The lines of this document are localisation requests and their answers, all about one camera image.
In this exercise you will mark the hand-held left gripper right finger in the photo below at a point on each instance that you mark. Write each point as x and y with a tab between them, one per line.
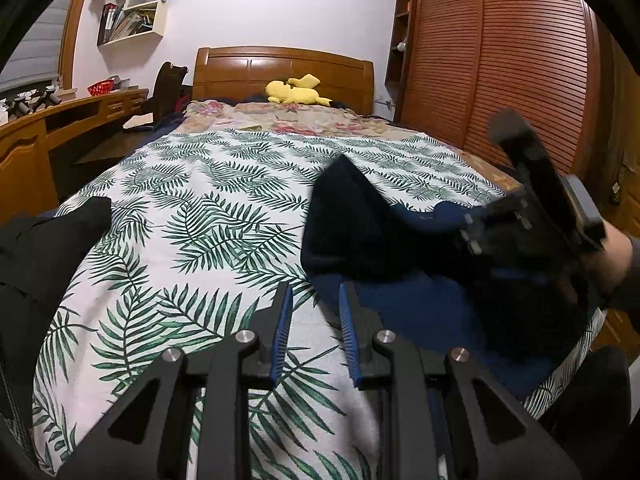
348	335

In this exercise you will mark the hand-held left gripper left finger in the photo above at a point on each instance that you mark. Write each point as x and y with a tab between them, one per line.
282	330

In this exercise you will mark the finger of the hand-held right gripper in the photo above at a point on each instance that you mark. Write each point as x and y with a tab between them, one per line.
500	225

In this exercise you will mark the navy blue suit jacket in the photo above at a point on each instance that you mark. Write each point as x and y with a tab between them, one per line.
425	310

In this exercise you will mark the person's right forearm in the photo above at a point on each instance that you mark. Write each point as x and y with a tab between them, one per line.
634	280

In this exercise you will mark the person's right hand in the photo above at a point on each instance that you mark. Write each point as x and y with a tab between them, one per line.
617	257

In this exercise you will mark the leaf print bedspread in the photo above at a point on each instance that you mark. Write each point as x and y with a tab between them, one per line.
190	240

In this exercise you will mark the wooden slatted wardrobe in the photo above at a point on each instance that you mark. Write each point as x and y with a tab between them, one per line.
500	50

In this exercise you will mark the person's dark grey clothing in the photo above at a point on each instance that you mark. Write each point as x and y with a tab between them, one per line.
590	400

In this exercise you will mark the floral blanket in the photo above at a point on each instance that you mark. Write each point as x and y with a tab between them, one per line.
310	117

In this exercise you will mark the yellow plush toy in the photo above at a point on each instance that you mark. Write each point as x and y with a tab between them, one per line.
295	92

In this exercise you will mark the black garment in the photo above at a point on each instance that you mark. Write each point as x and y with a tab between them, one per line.
40	260

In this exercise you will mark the white paper sheet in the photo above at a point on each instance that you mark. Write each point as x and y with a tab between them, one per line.
137	122

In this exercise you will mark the wooden headboard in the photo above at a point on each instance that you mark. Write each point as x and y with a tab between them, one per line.
250	72

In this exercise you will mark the dark chair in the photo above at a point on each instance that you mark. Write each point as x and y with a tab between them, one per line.
167	87

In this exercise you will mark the red basket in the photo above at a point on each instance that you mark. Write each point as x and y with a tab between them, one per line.
101	89

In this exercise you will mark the wooden desk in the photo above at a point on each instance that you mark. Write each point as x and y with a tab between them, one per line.
25	160

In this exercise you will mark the black hand-held device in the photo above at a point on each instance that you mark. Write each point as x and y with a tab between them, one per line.
22	106
44	96

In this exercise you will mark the grey window blind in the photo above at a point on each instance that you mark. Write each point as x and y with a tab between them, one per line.
35	50

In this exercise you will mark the white wall shelf with books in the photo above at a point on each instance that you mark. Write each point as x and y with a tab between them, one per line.
135	15

